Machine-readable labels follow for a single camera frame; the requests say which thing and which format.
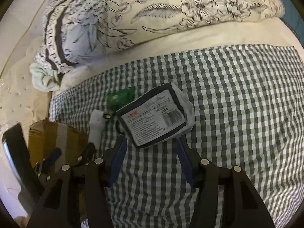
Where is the white cylindrical bottle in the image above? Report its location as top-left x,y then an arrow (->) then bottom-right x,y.
88,110 -> 112,150

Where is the pale green towel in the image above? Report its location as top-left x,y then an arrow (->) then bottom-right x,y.
29,63 -> 63,92

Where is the green wrapper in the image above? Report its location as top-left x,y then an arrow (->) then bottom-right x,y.
106,88 -> 135,114

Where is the floral folded duvet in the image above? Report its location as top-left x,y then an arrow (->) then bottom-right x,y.
34,0 -> 286,74

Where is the brown cardboard box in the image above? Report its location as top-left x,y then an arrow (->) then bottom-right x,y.
28,119 -> 88,166

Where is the teal curtain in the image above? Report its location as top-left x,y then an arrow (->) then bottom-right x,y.
281,0 -> 303,46

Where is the cream tufted headboard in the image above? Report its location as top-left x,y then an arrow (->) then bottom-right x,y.
0,35 -> 52,133

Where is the dark wet wipes pack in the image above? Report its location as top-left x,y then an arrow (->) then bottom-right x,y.
116,82 -> 195,148

